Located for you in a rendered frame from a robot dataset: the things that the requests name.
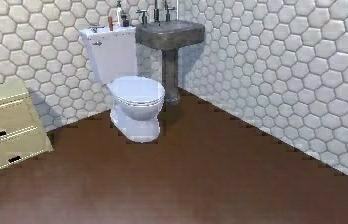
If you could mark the white toilet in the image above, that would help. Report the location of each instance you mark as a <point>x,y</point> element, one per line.
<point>133,96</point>

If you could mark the dark metal sink tap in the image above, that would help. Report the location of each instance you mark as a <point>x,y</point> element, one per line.
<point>156,11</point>

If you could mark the small black jar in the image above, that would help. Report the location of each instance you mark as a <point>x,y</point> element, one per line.
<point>125,22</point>

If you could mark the brown small bottle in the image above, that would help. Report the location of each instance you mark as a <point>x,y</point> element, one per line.
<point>110,23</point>

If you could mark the white spray bottle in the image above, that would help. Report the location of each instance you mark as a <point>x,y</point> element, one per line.
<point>119,15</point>

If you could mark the pale yellow chest of drawers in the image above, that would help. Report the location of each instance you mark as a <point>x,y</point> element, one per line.
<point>5,123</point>

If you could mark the dark grey pedestal sink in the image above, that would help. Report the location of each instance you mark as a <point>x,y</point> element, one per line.
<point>169,36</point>

